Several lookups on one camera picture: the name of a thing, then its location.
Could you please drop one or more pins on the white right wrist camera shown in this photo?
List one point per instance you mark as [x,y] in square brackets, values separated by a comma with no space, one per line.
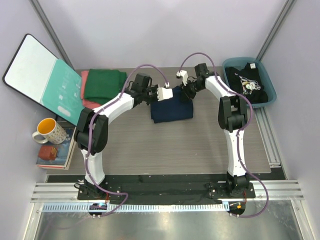
[183,75]

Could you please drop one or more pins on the right aluminium frame post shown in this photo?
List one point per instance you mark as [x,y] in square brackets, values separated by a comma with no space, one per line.
[283,14]

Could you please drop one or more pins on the left aluminium frame post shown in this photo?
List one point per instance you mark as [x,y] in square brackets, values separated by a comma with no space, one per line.
[50,30]

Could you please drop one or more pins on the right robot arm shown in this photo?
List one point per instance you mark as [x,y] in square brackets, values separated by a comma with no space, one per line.
[232,118]

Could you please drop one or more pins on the black printed t shirt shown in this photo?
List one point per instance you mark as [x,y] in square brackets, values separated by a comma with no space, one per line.
[247,82]

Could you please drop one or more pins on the aluminium frame post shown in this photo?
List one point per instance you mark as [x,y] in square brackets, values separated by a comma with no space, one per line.
[50,30]
[283,14]

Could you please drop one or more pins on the red small box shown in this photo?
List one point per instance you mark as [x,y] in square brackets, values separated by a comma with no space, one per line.
[48,153]

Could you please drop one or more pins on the white and teal board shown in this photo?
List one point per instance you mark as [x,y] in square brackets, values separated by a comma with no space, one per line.
[35,72]

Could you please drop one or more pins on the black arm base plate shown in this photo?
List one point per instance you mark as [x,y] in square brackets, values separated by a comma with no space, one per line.
[172,185]

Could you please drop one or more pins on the folded pink t shirt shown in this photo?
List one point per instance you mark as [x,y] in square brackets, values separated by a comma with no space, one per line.
[86,103]

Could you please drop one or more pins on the yellow inside floral mug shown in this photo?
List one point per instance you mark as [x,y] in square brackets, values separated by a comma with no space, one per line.
[48,130]

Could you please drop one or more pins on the teal plastic bin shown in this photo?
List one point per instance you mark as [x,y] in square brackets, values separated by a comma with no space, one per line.
[239,63]

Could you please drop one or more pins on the aluminium front rail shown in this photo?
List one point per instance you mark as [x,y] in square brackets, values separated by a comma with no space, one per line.
[63,197]

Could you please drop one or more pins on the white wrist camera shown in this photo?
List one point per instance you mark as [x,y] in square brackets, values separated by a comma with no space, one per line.
[164,93]
[183,75]

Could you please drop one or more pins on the folded green t shirt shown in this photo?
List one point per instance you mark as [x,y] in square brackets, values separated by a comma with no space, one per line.
[102,85]

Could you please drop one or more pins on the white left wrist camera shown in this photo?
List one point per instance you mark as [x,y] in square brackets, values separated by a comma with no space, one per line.
[164,93]

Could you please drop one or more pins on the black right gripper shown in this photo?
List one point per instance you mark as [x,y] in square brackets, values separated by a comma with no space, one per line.
[185,90]

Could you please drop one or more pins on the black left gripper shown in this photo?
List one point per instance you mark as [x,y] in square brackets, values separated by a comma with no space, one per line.
[155,89]

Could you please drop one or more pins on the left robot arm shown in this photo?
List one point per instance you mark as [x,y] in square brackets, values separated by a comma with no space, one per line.
[91,134]

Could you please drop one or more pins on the stack of books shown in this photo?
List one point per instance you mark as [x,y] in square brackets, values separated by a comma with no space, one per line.
[64,155]

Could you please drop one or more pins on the navy blue t shirt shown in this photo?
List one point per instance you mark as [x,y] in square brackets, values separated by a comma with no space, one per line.
[172,109]

